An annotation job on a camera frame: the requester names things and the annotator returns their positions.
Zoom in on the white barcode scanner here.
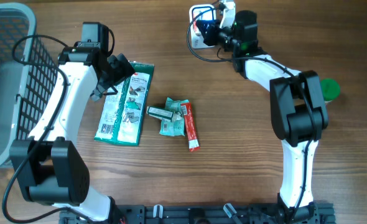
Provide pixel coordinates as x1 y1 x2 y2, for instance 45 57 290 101
189 4 216 49

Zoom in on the grey plastic mesh basket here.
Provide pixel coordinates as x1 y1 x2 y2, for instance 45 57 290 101
0 2 57 168

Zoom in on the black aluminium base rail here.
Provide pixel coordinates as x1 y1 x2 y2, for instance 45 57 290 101
58 203 337 224

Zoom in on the mint green wipes packet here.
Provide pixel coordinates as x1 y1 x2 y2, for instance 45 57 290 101
159 98 189 136

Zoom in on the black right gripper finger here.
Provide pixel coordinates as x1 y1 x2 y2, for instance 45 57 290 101
203 27 225 46
197 19 220 31

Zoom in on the green lid jar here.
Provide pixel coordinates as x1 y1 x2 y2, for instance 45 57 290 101
320 78 340 103

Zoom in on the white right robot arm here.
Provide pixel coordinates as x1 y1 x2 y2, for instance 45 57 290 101
189 11 328 223

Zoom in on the green glove packet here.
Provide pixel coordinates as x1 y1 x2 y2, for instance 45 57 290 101
94 62 154 146

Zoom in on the green white medicine box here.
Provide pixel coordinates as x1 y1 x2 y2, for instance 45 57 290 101
146 106 179 122

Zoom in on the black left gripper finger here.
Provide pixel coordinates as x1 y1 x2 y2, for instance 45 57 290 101
90 82 118 101
108 54 135 85

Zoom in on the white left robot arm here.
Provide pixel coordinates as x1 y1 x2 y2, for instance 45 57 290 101
10 22 134 223

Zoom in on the red patterned small box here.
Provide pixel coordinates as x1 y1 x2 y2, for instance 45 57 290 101
192 11 203 36

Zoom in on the red sachet stick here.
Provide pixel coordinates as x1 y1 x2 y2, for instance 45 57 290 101
181 103 200 152

